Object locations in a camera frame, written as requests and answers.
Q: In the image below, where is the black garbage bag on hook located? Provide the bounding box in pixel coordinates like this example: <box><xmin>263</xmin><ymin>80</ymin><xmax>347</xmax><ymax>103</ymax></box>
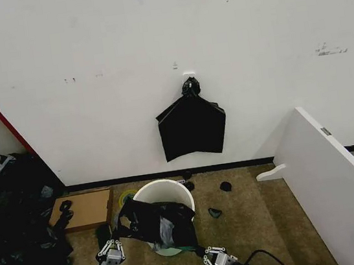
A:
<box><xmin>150</xmin><ymin>72</ymin><xmax>232</xmax><ymax>164</ymax></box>

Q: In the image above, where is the white curved furniture foot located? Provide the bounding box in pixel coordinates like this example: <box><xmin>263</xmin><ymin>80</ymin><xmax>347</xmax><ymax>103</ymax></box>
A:
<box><xmin>254</xmin><ymin>163</ymin><xmax>289</xmax><ymax>183</ymax></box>

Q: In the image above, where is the white object in bag pile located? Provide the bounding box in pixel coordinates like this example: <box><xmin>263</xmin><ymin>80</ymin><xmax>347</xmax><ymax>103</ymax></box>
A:
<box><xmin>0</xmin><ymin>153</ymin><xmax>19</xmax><ymax>174</ymax></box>

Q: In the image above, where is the flat brown cardboard box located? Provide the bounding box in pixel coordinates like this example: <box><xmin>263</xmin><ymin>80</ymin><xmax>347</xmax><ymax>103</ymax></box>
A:
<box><xmin>44</xmin><ymin>186</ymin><xmax>119</xmax><ymax>236</ymax></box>

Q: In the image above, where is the red panel edge strip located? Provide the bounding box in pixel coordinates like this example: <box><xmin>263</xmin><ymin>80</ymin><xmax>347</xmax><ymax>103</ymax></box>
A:
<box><xmin>0</xmin><ymin>86</ymin><xmax>66</xmax><ymax>195</ymax></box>

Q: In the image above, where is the black garbage bag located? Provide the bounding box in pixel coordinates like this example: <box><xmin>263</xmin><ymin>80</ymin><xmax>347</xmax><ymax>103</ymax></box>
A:
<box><xmin>109</xmin><ymin>190</ymin><xmax>201</xmax><ymax>262</ymax></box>
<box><xmin>150</xmin><ymin>72</ymin><xmax>232</xmax><ymax>164</ymax></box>

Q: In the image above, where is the white round trash bin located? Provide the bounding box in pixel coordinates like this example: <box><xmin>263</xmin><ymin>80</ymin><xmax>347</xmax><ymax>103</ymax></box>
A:
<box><xmin>130</xmin><ymin>175</ymin><xmax>201</xmax><ymax>261</ymax></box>

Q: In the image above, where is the black brush-like object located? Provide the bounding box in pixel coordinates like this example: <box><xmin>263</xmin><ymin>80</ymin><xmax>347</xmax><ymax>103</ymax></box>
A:
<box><xmin>93</xmin><ymin>224</ymin><xmax>114</xmax><ymax>248</ymax></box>

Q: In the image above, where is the pile of black garbage bags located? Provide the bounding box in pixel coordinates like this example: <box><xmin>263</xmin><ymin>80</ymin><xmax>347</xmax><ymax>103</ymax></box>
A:
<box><xmin>0</xmin><ymin>132</ymin><xmax>77</xmax><ymax>265</ymax></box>

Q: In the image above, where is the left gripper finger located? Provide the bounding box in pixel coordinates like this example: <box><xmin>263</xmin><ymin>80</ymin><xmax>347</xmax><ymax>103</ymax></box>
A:
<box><xmin>94</xmin><ymin>234</ymin><xmax>119</xmax><ymax>260</ymax></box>
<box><xmin>112</xmin><ymin>233</ymin><xmax>127</xmax><ymax>264</ymax></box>

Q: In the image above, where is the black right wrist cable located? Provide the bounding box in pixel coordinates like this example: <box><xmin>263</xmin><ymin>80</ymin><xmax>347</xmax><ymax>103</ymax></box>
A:
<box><xmin>241</xmin><ymin>245</ymin><xmax>294</xmax><ymax>265</ymax></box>

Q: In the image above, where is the white furniture board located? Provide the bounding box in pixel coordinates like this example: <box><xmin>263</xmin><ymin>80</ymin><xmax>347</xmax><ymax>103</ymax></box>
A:
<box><xmin>267</xmin><ymin>99</ymin><xmax>354</xmax><ymax>265</ymax></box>

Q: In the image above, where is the green tape roll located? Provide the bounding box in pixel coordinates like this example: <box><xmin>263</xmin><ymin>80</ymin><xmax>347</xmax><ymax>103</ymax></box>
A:
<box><xmin>117</xmin><ymin>189</ymin><xmax>137</xmax><ymax>209</ymax></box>

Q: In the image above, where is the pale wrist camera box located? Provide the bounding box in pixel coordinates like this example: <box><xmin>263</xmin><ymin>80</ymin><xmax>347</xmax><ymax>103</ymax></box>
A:
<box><xmin>105</xmin><ymin>248</ymin><xmax>123</xmax><ymax>265</ymax></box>
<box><xmin>212</xmin><ymin>249</ymin><xmax>238</xmax><ymax>265</ymax></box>

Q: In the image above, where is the black and green bag scrap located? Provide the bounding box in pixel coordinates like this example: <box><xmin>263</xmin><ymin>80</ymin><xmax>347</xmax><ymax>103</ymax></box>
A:
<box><xmin>206</xmin><ymin>206</ymin><xmax>224</xmax><ymax>220</ymax></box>

